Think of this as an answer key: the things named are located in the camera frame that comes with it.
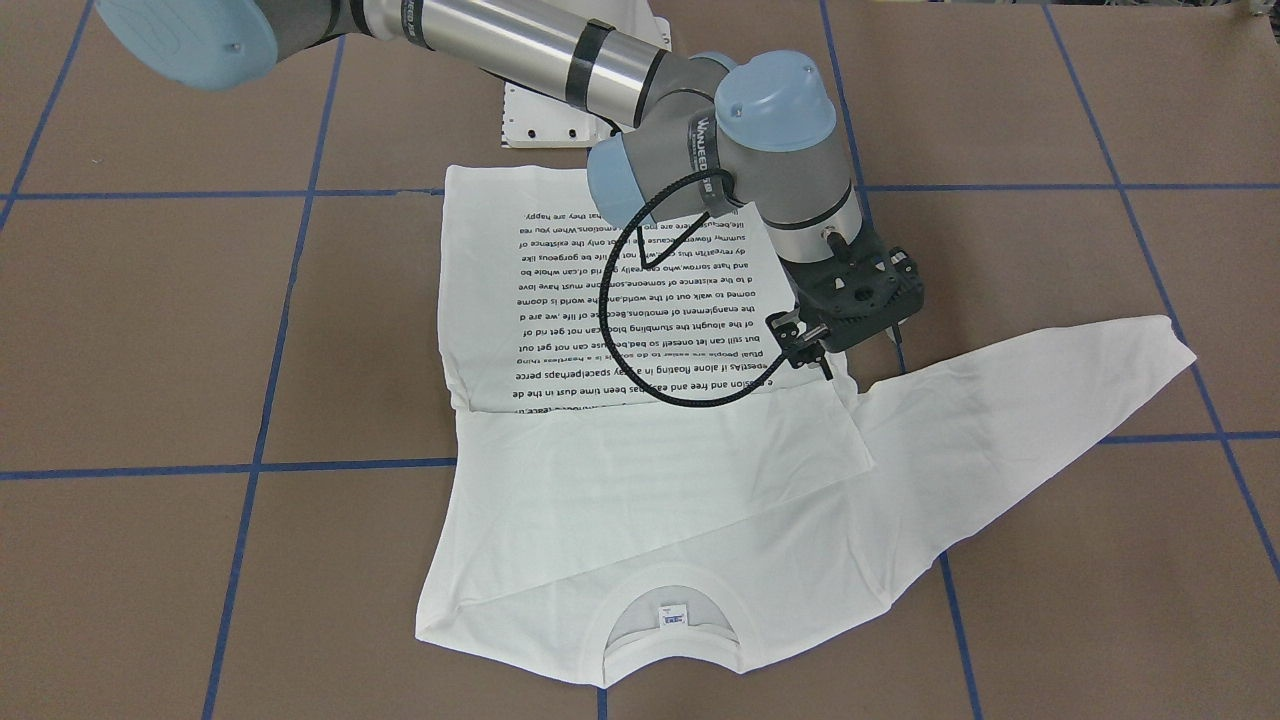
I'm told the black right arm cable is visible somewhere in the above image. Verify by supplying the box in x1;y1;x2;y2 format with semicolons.
598;170;831;407

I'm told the white camera mast pedestal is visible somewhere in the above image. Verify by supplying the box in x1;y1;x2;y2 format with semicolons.
500;1;672;149

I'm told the white long-sleeve printed shirt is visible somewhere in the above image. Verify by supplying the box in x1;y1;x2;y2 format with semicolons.
415;167;1196;688

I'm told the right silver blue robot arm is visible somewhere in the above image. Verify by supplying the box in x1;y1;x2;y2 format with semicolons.
96;1;924;368

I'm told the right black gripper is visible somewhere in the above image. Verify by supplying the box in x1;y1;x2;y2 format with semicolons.
765;225;924;380

